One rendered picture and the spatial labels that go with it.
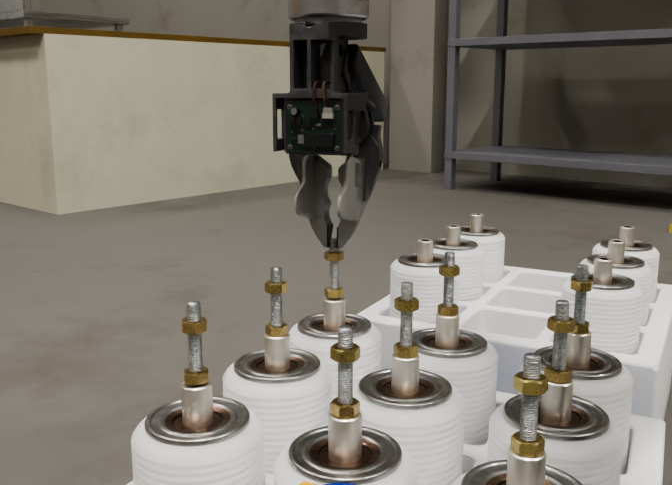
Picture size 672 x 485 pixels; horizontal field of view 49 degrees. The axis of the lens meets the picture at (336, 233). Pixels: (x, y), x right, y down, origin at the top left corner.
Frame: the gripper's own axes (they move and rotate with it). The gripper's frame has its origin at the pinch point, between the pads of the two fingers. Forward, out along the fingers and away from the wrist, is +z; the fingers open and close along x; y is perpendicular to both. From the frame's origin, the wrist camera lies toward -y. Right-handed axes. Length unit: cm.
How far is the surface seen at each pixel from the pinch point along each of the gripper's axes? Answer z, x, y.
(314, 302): 35, -35, -84
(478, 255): 10.5, 8.5, -39.9
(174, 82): -15, -149, -214
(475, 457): 16.8, 16.0, 9.3
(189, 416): 8.7, -2.2, 25.2
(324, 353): 10.7, 0.7, 5.3
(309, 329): 9.4, -1.8, 2.8
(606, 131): 9, 29, -332
